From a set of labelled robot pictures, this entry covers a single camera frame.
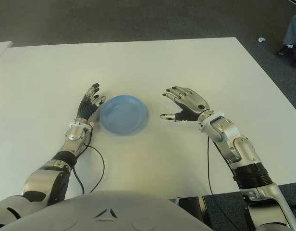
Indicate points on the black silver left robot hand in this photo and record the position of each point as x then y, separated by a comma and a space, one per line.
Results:
86, 110

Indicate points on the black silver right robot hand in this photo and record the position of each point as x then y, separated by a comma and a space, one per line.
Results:
191, 103

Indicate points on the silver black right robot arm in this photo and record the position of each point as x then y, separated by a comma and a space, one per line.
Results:
244, 154

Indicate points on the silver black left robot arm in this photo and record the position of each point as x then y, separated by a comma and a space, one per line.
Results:
42, 178

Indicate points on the blue plastic plate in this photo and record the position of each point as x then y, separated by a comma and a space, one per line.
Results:
124, 115

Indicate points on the small white scrap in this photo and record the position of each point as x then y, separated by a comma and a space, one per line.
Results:
261, 39

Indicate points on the grey robot torso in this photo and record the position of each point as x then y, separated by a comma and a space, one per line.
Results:
109, 209

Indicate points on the white side table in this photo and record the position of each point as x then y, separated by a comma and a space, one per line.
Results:
0, 49

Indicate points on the black shoe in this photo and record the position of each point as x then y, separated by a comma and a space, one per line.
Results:
285, 51

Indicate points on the dark metal table leg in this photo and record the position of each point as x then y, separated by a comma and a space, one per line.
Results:
193, 211

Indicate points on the person's leg in jeans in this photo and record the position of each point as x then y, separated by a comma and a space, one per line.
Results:
292, 30

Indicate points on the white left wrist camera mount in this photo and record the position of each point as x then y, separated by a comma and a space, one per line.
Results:
79, 124

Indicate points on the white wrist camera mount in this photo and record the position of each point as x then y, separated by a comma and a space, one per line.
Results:
211, 116
79, 124

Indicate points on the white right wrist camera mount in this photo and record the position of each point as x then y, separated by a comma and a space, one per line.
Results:
211, 116

